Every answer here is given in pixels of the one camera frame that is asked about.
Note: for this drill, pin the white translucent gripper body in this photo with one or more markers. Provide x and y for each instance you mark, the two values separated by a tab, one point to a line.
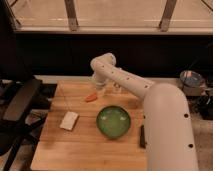
99	81

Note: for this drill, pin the orange red pepper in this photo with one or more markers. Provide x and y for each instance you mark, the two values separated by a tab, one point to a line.
92	97

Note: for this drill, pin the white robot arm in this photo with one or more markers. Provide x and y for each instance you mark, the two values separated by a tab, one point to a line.
168	133

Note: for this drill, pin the white sponge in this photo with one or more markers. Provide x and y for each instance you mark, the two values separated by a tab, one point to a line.
69	120

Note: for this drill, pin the clear spray bottle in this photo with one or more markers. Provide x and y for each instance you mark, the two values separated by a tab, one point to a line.
117	88

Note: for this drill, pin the green bowl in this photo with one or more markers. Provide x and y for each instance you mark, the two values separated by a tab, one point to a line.
113	121

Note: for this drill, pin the black rectangular remote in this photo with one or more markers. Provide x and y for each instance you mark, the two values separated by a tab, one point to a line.
142	137

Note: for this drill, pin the wooden cutting board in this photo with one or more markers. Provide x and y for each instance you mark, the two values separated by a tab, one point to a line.
84	148

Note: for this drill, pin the black office chair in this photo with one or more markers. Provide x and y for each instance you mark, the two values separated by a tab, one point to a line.
13	127

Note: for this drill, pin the round metal bowl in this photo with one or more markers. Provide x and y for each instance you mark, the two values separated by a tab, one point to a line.
191	78

